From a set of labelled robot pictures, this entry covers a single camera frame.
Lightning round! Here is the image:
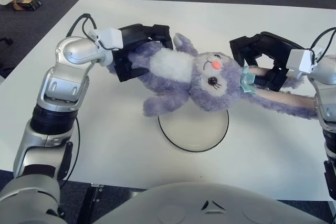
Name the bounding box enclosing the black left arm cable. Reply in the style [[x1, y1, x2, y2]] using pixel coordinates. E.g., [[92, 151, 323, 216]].
[[58, 13, 98, 183]]

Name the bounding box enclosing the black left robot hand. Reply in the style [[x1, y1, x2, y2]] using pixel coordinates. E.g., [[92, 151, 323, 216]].
[[112, 24, 174, 83]]

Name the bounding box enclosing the white plate with black rim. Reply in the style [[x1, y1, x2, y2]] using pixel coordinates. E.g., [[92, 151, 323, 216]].
[[157, 105, 230, 153]]

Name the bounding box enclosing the grey robot torso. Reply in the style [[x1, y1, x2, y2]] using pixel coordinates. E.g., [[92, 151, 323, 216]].
[[93, 181, 336, 224]]

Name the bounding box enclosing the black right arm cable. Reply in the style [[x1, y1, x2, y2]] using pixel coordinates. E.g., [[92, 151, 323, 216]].
[[309, 27, 336, 52]]

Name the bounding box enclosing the black office chair base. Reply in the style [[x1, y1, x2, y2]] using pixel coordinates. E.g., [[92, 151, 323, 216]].
[[0, 37, 14, 72]]

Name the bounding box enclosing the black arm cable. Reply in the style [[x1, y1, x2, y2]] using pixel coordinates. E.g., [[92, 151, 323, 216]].
[[58, 13, 98, 183], [309, 27, 336, 52]]

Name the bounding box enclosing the metal table support bracket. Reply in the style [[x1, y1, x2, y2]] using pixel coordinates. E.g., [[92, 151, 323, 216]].
[[87, 183, 106, 204]]

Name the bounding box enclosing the dark cardboard box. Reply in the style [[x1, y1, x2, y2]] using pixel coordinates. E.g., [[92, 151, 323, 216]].
[[12, 0, 43, 12]]

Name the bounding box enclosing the purple plush bunny doll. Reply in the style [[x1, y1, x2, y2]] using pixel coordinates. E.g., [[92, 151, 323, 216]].
[[106, 33, 319, 121]]

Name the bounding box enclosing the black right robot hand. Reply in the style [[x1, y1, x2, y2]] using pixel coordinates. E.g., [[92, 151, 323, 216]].
[[228, 31, 306, 93]]

